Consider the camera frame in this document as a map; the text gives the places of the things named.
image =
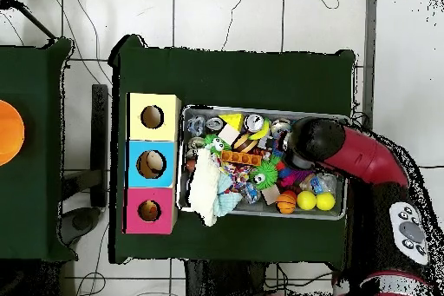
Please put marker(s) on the green spiky ball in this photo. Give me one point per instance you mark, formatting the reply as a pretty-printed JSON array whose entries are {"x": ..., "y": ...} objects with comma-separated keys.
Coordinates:
[
  {"x": 216, "y": 144},
  {"x": 263, "y": 174}
]

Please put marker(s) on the colourful patterned cloth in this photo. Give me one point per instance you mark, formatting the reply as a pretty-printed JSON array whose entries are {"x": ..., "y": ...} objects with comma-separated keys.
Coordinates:
[{"x": 239, "y": 176}]

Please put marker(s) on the cream yellow waffle cloth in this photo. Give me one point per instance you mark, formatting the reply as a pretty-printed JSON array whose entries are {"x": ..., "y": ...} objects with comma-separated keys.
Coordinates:
[{"x": 205, "y": 188}]

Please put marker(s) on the mint green waffle cloth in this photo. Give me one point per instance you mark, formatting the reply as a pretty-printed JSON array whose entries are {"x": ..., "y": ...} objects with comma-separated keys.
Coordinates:
[{"x": 227, "y": 202}]

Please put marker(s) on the purple spiky ball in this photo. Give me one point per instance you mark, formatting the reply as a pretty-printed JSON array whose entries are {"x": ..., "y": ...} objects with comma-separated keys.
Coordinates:
[{"x": 295, "y": 174}]

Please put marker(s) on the yellow plush duck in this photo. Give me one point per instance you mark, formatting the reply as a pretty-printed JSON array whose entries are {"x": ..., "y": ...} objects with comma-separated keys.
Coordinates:
[{"x": 149, "y": 210}]

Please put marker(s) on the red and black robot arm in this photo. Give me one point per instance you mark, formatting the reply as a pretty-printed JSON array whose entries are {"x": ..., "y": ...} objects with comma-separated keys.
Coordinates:
[{"x": 361, "y": 157}]

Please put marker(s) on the wooden box with three holes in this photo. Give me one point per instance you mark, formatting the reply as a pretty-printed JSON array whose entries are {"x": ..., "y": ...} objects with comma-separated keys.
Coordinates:
[{"x": 154, "y": 140}]

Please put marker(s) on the wooden cube block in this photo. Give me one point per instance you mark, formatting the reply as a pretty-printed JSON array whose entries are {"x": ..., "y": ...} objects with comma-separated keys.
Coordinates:
[
  {"x": 270, "y": 194},
  {"x": 229, "y": 134}
]

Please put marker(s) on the small orange plastic block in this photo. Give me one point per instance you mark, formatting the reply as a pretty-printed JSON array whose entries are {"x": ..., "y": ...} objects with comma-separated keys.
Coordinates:
[{"x": 241, "y": 158}]

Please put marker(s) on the silver metal can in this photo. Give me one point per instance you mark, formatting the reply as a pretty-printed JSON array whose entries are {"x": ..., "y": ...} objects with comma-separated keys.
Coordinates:
[
  {"x": 254, "y": 122},
  {"x": 214, "y": 124}
]

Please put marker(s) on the yellow plastic block toy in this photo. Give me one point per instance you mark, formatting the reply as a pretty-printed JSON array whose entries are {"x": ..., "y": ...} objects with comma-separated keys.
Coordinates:
[{"x": 231, "y": 121}]

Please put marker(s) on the yellow toy banana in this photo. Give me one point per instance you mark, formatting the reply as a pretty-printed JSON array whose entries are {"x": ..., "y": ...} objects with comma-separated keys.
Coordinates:
[{"x": 262, "y": 131}]

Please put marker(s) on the dark green table cloth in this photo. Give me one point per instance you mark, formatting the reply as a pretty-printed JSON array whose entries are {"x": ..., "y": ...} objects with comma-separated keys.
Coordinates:
[
  {"x": 35, "y": 101},
  {"x": 236, "y": 74}
]

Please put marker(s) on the small orange basketball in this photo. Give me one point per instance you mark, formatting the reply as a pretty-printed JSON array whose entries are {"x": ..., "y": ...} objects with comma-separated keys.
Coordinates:
[{"x": 286, "y": 203}]

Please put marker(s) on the yellow ball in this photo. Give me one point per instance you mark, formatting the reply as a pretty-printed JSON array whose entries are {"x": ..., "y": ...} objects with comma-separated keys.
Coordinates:
[
  {"x": 306, "y": 201},
  {"x": 325, "y": 201}
]

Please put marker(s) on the orange plate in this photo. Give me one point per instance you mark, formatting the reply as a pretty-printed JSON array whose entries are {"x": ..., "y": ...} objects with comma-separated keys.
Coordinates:
[{"x": 8, "y": 133}]

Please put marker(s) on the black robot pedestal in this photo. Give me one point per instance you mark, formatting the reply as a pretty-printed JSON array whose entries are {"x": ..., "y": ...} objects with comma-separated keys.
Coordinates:
[{"x": 229, "y": 282}]

